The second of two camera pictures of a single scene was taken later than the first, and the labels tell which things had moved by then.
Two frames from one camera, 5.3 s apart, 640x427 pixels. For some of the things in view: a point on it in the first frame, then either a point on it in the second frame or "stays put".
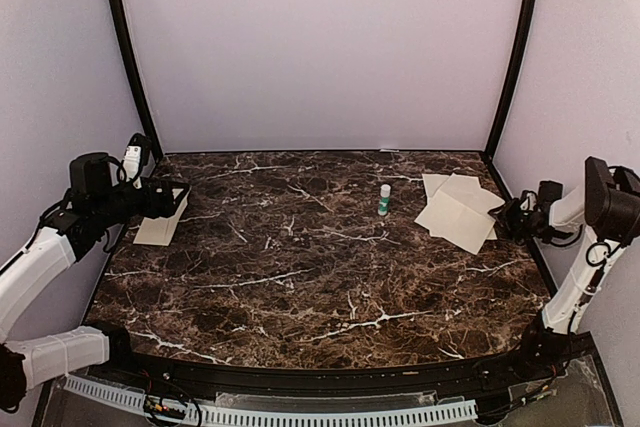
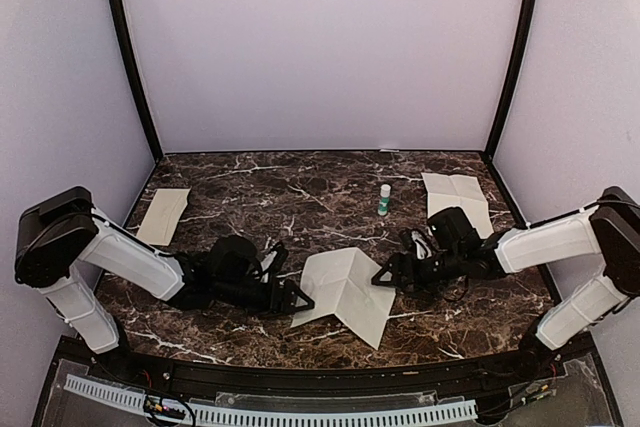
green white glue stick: x=384 y=200 stays put
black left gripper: x=167 y=207 -> x=284 y=305
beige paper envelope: x=159 y=231 stays put
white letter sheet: x=459 y=210 -> x=341 y=282
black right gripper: x=505 y=216 -> x=398 y=262
